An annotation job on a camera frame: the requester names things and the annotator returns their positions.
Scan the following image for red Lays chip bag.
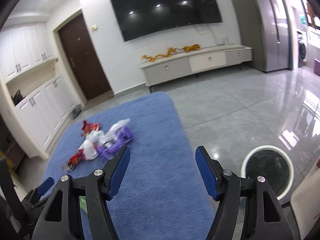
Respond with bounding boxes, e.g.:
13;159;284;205
62;149;86;172

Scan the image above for blue fluffy rug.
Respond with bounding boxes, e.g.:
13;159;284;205
41;91;216;240

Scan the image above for white round trash bin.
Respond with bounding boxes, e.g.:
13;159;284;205
241;145;294;200

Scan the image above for beige marble counter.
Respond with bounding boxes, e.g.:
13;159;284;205
290;164;319;239

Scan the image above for brown entrance door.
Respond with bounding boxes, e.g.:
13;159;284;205
58;14;112;100

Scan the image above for white wall cabinets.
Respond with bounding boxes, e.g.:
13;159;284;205
1;22;80;160

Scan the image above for translucent white plastic bag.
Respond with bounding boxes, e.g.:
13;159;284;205
105;118;130;141

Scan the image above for wall mounted black television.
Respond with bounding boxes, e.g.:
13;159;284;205
111;0;222;41

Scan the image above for white TV cabinet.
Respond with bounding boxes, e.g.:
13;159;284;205
140;44;253;87

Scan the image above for white tissue paper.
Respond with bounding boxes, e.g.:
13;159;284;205
78;139;98;161

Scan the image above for washing machine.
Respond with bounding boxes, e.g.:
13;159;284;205
297;31;308;67

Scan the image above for golden dragon ornament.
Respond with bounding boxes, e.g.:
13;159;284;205
140;47;177;62

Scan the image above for white printed plastic bag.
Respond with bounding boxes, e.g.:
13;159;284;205
86;130;105;145

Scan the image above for grey double door refrigerator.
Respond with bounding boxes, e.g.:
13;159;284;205
232;0;291;73

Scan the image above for purple plastic wrapper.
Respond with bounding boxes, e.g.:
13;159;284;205
95;126;133;160

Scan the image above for black bag on shelf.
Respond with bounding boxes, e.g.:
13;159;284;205
12;89;24;106

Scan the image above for grey slippers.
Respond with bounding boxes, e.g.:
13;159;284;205
72;106;82;120

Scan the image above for golden tiger ornament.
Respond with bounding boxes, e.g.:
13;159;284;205
181;44;201;53

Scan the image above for red triangular snack bag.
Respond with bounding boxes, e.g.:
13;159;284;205
81;120;100;137

